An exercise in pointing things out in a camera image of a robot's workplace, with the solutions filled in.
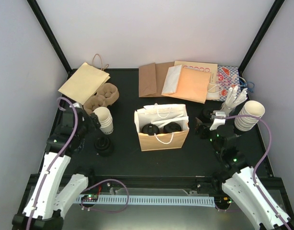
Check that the light blue cable duct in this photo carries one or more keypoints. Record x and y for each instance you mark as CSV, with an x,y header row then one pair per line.
x,y
154,200

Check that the tan paper bag with handles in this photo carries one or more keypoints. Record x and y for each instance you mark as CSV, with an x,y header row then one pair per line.
x,y
86,80

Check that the white paper bag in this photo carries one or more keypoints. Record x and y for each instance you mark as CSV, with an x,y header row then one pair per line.
x,y
171,80

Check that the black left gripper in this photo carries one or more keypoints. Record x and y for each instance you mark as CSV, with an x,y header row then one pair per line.
x,y
93,121

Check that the stack of white paper cups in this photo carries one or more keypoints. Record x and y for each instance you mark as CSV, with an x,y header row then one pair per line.
x,y
105,119

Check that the black frame post left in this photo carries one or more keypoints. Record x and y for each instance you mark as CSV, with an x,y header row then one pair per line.
x,y
49,33

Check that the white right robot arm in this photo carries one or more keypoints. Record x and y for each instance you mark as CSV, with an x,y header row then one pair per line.
x,y
239,181

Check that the blue checkered paper bag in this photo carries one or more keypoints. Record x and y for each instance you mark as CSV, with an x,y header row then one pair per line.
x,y
228,76

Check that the orange paper bag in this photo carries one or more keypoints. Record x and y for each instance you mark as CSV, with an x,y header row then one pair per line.
x,y
157,112
192,86

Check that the stack of pulp cup carriers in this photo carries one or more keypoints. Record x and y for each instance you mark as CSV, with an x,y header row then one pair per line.
x,y
105,96

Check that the stack of black cup lids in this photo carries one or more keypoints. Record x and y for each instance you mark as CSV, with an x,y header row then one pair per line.
x,y
206,114

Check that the beige bag with red circles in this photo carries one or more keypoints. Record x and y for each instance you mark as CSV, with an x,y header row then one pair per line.
x,y
205,67

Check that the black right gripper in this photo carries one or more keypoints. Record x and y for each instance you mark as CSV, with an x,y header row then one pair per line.
x,y
197,129

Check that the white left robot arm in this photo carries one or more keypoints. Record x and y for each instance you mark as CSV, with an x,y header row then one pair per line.
x,y
47,207

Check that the black frame post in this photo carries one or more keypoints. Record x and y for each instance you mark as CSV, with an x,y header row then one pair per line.
x,y
49,33
276,6

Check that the black frame post right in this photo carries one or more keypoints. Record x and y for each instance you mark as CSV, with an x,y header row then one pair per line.
x,y
276,6

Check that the brown kraft paper bag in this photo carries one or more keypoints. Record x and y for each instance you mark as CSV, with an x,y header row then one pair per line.
x,y
151,79

